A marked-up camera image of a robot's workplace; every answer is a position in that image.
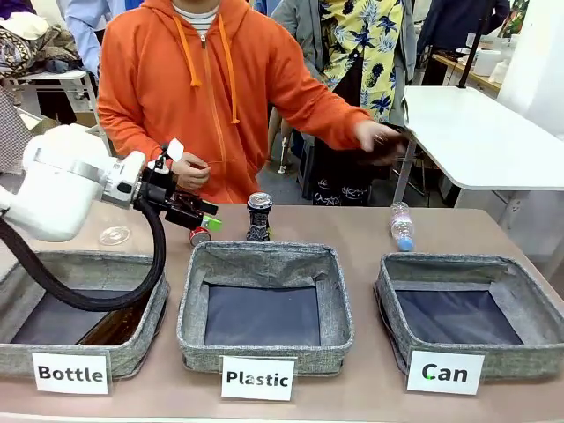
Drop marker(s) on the person's right hand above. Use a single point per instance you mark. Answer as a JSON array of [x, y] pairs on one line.
[[190, 172]]

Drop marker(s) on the person in light blue shirt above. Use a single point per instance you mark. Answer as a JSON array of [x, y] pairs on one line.
[[86, 35]]

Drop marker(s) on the person in orange hoodie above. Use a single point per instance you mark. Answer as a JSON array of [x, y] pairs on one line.
[[176, 88]]

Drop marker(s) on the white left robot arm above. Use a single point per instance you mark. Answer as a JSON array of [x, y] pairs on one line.
[[57, 189]]

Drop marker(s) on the pile of patterned clothes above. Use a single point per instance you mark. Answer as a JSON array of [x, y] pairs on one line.
[[31, 48]]

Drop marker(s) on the grey table leg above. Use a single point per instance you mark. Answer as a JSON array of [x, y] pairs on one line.
[[403, 185]]

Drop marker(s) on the person's left forearm orange sleeve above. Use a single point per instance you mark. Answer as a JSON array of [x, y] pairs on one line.
[[321, 114]]

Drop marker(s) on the white side table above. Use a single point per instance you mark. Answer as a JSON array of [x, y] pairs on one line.
[[53, 76]]

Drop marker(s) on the person in floral shirt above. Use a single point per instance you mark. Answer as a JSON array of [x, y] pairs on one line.
[[365, 44]]

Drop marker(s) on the person's left hand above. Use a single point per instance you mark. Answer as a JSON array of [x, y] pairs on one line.
[[376, 136]]

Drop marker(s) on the person's right forearm orange sleeve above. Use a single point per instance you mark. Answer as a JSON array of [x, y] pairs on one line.
[[128, 136]]

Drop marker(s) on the person in dark clothes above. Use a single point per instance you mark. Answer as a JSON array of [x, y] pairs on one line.
[[458, 22]]

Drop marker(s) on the white plastic container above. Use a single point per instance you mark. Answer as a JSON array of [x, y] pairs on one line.
[[487, 61]]

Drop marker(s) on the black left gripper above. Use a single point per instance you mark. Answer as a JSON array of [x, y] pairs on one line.
[[158, 196]]

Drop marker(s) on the red crushed can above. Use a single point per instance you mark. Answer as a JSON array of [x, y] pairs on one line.
[[199, 238]]

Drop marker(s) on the black pole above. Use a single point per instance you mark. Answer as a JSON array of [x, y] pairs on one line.
[[473, 44]]

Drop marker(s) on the clear bottle with pink label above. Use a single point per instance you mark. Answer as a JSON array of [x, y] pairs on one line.
[[402, 227]]

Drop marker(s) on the white Plastic label sign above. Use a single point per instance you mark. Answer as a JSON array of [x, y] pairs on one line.
[[257, 379]]

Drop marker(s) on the white Can label sign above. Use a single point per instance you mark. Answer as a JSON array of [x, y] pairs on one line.
[[445, 373]]

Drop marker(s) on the black crushed can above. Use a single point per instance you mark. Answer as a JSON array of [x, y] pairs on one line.
[[259, 220]]

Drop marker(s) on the grey fabric basket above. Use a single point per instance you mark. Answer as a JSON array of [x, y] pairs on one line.
[[264, 260], [141, 348], [520, 363]]

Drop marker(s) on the checkered cloth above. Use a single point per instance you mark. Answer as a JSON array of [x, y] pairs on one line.
[[9, 132]]

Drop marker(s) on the wooden desk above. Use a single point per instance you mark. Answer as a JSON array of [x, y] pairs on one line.
[[467, 72]]

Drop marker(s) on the white Bottle label sign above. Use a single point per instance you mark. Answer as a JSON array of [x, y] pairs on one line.
[[70, 373]]

